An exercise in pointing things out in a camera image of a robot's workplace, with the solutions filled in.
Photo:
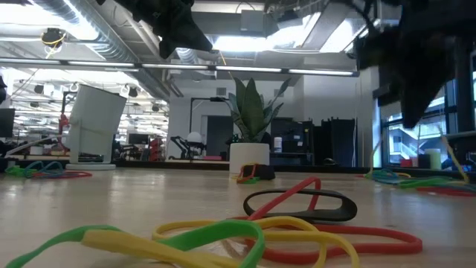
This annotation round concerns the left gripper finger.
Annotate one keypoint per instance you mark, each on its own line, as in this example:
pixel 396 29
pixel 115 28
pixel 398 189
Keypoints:
pixel 193 39
pixel 167 42

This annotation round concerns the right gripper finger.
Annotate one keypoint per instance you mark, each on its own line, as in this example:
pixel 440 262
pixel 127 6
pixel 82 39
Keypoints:
pixel 420 93

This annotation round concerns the wide black rubber band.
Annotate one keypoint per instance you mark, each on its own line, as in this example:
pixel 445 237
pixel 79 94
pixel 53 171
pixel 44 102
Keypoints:
pixel 346 212

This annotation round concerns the black block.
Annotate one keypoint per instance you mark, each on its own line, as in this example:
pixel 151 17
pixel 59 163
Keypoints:
pixel 266 172

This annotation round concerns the small black robot arm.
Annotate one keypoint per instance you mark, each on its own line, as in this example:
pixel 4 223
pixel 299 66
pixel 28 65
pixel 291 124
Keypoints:
pixel 178 143

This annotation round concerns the white tilted bin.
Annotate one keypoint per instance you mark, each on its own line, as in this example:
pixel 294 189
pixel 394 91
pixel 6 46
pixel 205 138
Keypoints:
pixel 93 123

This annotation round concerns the black vertical pole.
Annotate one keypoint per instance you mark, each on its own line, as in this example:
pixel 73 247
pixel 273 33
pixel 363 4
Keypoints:
pixel 464 111

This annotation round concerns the black desk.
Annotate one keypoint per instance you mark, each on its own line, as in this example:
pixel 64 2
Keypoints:
pixel 461 135

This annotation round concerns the long LED light bar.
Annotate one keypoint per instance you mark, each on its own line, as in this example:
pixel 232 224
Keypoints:
pixel 245 69

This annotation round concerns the grey ceiling box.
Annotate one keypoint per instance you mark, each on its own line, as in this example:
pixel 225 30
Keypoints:
pixel 253 20

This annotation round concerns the pale green cylinder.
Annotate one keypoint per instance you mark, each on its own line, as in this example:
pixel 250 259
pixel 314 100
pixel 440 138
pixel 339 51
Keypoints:
pixel 433 159

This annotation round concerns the small black box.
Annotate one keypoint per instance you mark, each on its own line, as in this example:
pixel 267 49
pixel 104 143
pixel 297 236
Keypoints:
pixel 423 161

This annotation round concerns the small red box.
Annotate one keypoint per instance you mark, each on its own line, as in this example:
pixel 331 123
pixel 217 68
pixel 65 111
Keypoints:
pixel 406 163

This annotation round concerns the black folding screen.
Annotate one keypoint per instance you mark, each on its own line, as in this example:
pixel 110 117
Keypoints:
pixel 336 143

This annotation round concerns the white globe lamp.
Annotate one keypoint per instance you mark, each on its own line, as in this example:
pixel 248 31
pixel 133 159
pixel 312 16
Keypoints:
pixel 193 137

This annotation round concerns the red machine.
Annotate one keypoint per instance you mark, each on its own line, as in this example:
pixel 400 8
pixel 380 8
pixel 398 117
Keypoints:
pixel 156 149

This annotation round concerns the black computer mouse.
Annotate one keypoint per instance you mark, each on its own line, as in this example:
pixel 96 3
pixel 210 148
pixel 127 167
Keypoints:
pixel 329 161

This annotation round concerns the pink flat tray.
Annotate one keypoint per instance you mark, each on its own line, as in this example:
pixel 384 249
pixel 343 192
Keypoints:
pixel 212 158

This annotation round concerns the red tripod stand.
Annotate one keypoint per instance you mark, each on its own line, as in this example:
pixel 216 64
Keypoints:
pixel 64 122

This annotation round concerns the snake plant in white pot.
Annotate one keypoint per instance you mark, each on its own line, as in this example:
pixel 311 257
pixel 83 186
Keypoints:
pixel 249 158

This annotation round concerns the black cabinet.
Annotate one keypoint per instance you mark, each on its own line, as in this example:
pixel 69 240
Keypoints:
pixel 294 137

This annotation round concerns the white wipes canister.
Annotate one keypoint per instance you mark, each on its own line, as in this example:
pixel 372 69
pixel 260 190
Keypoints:
pixel 277 145

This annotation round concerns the black office monitor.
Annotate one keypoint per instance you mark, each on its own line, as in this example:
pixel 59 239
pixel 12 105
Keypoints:
pixel 6 123

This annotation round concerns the black wall screen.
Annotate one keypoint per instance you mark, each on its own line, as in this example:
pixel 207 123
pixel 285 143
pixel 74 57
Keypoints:
pixel 138 138

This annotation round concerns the black aluminium table frame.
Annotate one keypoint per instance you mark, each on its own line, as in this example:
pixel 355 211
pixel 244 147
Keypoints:
pixel 167 164

